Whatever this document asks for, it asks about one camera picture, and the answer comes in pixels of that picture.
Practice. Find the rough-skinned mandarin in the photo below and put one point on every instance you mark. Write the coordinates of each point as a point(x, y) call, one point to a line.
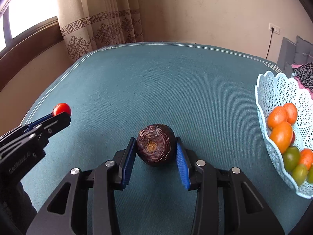
point(291, 112)
point(307, 158)

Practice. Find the grey padded headboard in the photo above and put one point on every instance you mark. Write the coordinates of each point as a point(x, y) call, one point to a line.
point(287, 51)

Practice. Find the small green tomato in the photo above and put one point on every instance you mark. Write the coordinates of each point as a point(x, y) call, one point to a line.
point(310, 175)
point(300, 173)

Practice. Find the oval smooth orange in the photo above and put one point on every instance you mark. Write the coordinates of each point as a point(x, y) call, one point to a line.
point(277, 116)

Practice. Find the large green tomato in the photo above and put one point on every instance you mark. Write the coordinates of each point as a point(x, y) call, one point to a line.
point(291, 158)

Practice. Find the teal mat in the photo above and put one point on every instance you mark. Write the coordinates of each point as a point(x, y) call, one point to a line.
point(195, 90)

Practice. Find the white wall socket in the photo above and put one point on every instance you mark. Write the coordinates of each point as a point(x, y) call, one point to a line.
point(274, 28)

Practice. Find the light blue plastic basket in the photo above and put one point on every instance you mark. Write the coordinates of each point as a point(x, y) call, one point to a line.
point(271, 95)

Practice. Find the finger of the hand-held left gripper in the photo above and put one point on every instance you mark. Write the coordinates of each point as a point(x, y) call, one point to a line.
point(57, 123)
point(36, 123)

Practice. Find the window with brown frame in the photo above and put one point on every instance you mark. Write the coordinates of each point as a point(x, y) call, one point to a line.
point(31, 36)

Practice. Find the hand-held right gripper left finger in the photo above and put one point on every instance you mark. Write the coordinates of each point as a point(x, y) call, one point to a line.
point(127, 161)

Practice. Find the small red tomato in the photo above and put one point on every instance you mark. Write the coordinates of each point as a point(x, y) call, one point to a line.
point(61, 109)

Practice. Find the dark brown wrinkled fruit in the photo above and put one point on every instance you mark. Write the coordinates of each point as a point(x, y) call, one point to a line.
point(156, 144)

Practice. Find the beige patterned curtain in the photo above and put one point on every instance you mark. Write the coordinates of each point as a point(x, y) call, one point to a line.
point(102, 12)

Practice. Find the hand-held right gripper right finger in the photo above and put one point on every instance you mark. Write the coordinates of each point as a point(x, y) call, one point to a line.
point(182, 166)

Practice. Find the large red tomato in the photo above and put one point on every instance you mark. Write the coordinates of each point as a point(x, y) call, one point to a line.
point(293, 138)

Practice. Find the large round smooth orange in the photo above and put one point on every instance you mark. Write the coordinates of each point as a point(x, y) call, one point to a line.
point(281, 136)

